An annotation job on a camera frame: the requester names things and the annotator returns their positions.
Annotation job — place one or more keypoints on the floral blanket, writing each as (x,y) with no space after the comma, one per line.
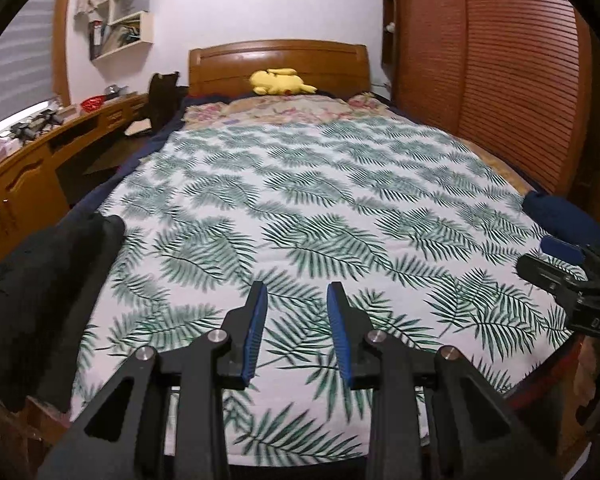
(280,107)

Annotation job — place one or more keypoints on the dark chair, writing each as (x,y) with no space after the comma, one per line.
(162,100)

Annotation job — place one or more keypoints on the grey window blind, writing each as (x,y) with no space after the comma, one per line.
(20,70)

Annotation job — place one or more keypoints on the navy blue suit jacket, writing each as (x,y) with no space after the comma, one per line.
(565,215)

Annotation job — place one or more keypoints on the red bowl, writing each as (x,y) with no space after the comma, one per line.
(92,105)

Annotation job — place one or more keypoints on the black gadget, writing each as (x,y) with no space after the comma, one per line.
(24,131)
(49,118)

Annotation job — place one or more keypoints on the grey metal pot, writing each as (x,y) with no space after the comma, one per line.
(115,91)

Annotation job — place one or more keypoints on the wooden headboard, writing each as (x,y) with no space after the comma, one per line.
(230,67)

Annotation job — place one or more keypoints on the person's right hand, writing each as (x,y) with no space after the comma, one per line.
(589,365)

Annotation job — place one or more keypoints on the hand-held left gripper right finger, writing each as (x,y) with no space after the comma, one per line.
(337,335)

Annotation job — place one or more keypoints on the black cloth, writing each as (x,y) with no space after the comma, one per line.
(40,290)

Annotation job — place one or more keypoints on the white wall shelf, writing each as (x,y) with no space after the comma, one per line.
(130,30)

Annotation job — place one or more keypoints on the wooden slatted wardrobe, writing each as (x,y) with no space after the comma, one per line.
(505,70)

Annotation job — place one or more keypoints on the leaf print bed sheet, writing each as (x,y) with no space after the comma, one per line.
(305,200)

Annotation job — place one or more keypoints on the wooden desk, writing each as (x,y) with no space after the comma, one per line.
(25,180)

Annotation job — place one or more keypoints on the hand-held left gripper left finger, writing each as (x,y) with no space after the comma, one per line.
(256,332)

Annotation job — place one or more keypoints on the yellow plush toy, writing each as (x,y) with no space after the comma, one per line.
(275,82)

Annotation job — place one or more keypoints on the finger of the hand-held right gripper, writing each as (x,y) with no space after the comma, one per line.
(547,275)
(562,250)

